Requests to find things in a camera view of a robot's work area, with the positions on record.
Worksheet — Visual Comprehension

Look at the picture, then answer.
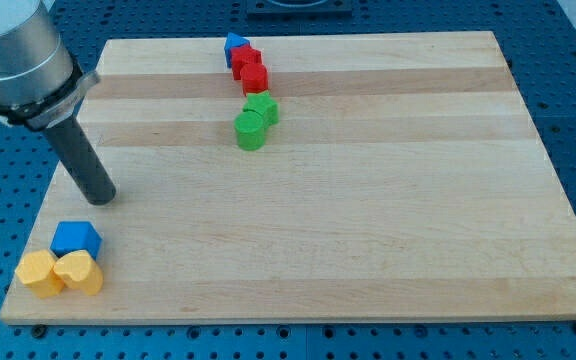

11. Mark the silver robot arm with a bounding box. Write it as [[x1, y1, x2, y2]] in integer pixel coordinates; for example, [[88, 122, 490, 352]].
[[0, 0, 99, 131]]

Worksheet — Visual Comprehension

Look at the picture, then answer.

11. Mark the yellow heart block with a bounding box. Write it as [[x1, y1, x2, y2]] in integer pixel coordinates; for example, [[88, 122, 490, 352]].
[[53, 250, 104, 296]]

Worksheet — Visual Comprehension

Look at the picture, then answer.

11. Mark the green star block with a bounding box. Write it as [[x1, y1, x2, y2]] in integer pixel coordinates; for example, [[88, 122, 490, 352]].
[[242, 90, 279, 127]]

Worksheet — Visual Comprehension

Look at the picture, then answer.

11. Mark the blue triangle block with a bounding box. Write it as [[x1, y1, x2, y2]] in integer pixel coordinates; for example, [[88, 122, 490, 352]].
[[224, 32, 250, 68]]

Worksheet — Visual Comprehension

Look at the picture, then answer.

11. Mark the blue cube block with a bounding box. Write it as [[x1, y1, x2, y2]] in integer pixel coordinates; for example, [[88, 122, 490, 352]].
[[50, 221, 102, 259]]

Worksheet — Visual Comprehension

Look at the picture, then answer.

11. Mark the red circle block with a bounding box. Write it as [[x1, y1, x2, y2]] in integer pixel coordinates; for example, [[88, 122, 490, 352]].
[[240, 63, 269, 95]]

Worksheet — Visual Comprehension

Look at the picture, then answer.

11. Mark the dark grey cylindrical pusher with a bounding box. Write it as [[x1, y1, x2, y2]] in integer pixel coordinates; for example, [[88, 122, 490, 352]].
[[44, 116, 116, 206]]

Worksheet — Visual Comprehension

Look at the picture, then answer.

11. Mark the red star block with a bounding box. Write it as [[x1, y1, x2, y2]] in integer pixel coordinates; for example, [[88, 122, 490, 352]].
[[230, 45, 263, 80]]

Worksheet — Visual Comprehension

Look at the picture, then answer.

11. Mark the yellow pentagon block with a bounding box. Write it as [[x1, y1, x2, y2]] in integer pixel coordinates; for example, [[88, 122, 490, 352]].
[[14, 249, 65, 299]]

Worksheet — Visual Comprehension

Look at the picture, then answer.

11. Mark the wooden board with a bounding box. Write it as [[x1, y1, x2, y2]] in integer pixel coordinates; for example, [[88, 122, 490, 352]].
[[0, 31, 576, 325]]

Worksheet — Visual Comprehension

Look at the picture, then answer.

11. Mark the green circle block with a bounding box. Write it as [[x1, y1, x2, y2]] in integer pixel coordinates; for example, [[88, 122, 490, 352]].
[[234, 111, 266, 151]]

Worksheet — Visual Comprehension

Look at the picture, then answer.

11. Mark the dark mounting plate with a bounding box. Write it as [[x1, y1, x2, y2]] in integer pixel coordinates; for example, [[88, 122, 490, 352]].
[[246, 0, 353, 16]]

